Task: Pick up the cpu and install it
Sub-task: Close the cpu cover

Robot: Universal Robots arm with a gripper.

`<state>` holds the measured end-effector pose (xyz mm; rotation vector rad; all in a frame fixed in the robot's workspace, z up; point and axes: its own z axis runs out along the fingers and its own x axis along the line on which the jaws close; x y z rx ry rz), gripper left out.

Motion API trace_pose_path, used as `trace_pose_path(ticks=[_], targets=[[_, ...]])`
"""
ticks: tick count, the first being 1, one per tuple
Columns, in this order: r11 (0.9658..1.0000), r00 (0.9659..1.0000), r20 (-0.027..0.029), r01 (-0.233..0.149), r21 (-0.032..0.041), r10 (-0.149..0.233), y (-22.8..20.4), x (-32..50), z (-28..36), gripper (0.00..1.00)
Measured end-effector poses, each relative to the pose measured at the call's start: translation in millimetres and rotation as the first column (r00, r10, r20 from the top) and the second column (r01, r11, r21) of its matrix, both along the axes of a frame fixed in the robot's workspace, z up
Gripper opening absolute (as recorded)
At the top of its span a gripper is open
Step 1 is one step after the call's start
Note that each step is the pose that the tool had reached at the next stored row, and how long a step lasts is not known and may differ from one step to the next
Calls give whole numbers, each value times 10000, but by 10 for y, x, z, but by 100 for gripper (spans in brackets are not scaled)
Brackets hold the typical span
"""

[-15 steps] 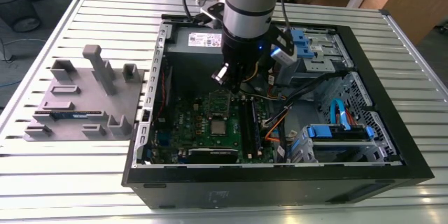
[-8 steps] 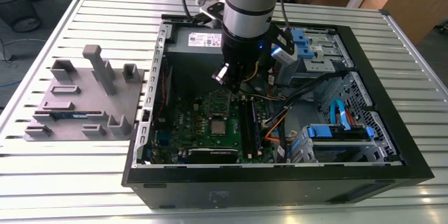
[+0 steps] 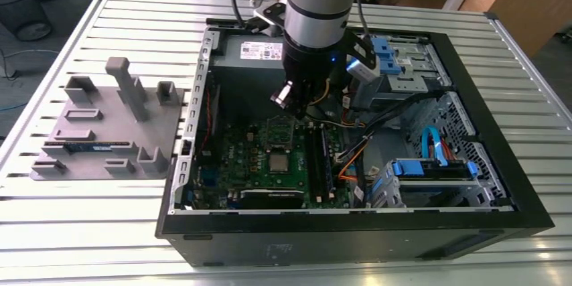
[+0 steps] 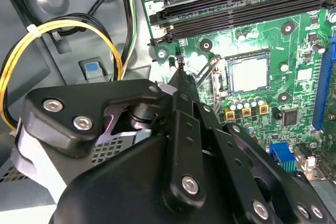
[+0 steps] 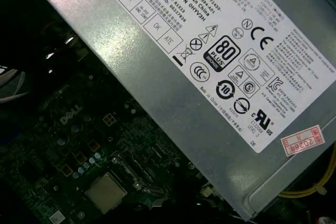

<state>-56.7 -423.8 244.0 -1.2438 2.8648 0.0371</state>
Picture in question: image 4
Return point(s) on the silver CPU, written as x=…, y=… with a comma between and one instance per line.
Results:
x=249, y=75

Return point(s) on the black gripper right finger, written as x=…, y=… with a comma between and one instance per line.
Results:
x=236, y=161

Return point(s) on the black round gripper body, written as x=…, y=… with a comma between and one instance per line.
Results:
x=126, y=190

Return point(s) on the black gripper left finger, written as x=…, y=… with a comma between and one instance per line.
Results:
x=64, y=119

